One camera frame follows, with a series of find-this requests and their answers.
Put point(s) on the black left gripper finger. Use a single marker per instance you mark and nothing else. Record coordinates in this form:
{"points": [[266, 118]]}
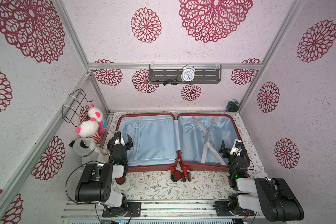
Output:
{"points": [[110, 145], [129, 143]]}

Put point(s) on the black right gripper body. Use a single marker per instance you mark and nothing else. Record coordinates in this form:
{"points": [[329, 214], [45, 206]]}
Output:
{"points": [[234, 155]]}

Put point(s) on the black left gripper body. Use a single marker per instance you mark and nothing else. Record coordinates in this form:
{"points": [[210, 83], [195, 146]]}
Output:
{"points": [[126, 160]]}

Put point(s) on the red ribbed hard-shell suitcase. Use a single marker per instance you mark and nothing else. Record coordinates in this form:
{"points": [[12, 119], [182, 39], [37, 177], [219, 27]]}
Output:
{"points": [[163, 141]]}

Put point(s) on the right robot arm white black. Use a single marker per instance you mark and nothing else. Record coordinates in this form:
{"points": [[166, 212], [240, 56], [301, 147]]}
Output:
{"points": [[272, 198]]}

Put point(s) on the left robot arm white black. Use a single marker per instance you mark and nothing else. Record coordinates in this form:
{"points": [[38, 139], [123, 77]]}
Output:
{"points": [[99, 168]]}

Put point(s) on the grey white plush dog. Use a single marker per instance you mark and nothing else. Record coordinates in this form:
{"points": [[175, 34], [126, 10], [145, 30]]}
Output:
{"points": [[89, 150]]}

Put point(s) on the white pink plush toy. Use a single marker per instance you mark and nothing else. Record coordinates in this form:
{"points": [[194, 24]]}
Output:
{"points": [[96, 114]]}

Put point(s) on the dark teal alarm clock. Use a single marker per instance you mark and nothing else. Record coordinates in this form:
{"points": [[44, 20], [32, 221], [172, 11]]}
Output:
{"points": [[233, 106]]}

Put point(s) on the black object on shelf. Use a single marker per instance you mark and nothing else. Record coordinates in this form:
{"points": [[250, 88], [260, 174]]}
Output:
{"points": [[170, 81]]}

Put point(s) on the white alarm clock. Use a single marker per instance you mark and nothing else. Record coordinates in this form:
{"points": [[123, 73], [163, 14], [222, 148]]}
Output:
{"points": [[188, 73]]}

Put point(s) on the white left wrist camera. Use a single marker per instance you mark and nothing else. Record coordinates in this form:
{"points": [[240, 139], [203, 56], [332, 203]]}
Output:
{"points": [[118, 139]]}

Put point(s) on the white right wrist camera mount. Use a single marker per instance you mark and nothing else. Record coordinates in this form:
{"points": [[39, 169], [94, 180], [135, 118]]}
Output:
{"points": [[238, 148]]}

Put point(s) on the black wire wall basket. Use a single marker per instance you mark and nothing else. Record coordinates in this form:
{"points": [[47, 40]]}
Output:
{"points": [[76, 112]]}

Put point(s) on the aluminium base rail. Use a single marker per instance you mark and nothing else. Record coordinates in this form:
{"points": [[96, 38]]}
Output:
{"points": [[160, 211]]}

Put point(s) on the grey metal wall shelf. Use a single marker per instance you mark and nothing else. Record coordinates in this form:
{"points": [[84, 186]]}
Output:
{"points": [[210, 75]]}

